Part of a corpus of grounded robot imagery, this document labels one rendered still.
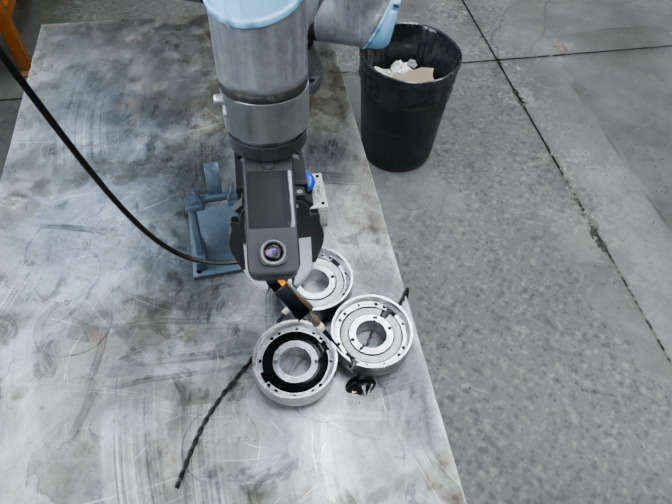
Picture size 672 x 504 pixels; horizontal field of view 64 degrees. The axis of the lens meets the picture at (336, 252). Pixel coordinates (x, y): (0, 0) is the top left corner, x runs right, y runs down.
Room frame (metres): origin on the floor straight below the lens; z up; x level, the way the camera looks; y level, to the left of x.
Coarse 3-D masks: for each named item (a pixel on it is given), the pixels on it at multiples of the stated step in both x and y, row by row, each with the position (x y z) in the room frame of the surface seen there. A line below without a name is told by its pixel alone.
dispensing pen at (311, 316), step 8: (272, 280) 0.33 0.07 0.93; (272, 288) 0.32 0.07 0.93; (280, 288) 0.31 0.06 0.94; (288, 288) 0.31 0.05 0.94; (280, 296) 0.31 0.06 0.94; (288, 296) 0.31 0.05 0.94; (296, 296) 0.31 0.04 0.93; (288, 304) 0.30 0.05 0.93; (296, 304) 0.30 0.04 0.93; (304, 304) 0.31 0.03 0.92; (296, 312) 0.30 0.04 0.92; (304, 312) 0.30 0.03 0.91; (312, 312) 0.31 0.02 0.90; (312, 320) 0.31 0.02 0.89; (320, 320) 0.31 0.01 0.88; (320, 328) 0.30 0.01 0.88; (328, 336) 0.30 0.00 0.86; (336, 344) 0.29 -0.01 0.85
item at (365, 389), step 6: (354, 378) 0.27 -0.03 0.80; (360, 378) 0.27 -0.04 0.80; (366, 378) 0.27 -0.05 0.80; (372, 378) 0.27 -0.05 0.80; (348, 384) 0.26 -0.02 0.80; (354, 384) 0.26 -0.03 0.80; (360, 384) 0.26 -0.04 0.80; (366, 384) 0.26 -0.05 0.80; (372, 384) 0.27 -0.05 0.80; (348, 390) 0.26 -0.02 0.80; (354, 390) 0.26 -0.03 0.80; (360, 390) 0.26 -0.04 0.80; (366, 390) 0.26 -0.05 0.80
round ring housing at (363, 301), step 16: (352, 304) 0.36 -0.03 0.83; (368, 304) 0.37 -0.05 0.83; (384, 304) 0.37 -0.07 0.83; (336, 320) 0.34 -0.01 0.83; (368, 320) 0.34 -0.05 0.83; (384, 320) 0.34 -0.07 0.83; (400, 320) 0.34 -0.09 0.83; (336, 336) 0.32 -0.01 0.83; (352, 336) 0.32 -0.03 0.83; (384, 336) 0.33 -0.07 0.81; (368, 352) 0.30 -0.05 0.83; (384, 352) 0.30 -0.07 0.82; (400, 352) 0.30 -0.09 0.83; (352, 368) 0.28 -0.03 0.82; (368, 368) 0.27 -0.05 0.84; (384, 368) 0.27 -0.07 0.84
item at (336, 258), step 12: (324, 252) 0.45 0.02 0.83; (336, 252) 0.44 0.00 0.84; (336, 264) 0.43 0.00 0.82; (348, 264) 0.42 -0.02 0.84; (312, 276) 0.42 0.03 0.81; (324, 276) 0.41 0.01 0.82; (348, 276) 0.41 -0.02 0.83; (300, 288) 0.39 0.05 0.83; (348, 288) 0.38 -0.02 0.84; (312, 300) 0.37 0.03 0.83; (336, 300) 0.37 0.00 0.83; (324, 312) 0.35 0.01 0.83
